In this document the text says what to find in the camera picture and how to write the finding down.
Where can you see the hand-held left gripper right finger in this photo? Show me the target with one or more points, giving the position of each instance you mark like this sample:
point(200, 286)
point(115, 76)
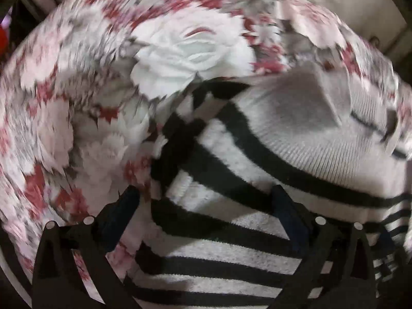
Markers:
point(286, 214)

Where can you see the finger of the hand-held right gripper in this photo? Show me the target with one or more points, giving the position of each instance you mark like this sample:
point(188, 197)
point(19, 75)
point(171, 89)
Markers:
point(385, 242)

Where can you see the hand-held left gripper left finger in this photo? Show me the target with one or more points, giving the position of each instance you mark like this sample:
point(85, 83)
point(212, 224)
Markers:
point(117, 214)

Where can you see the black grey striped sweater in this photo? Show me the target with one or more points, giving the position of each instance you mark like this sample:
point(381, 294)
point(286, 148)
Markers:
point(289, 141)

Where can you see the floral printed blanket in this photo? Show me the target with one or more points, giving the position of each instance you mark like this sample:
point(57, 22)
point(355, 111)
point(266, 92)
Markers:
point(96, 103)

